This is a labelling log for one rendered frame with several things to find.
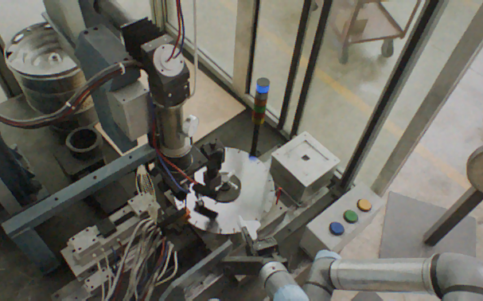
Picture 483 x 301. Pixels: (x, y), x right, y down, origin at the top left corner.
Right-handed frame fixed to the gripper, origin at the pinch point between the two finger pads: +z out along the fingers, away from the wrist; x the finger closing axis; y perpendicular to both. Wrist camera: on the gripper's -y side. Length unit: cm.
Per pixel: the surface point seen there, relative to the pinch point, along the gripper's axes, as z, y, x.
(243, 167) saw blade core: 18.7, 9.6, 14.0
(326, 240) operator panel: -4.1, 26.8, -7.7
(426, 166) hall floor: 94, 151, -50
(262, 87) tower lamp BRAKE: 20.0, 20.0, 39.3
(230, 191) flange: 11.2, 1.9, 10.4
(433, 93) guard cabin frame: -18, 53, 37
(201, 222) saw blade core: 5.8, -9.8, 5.3
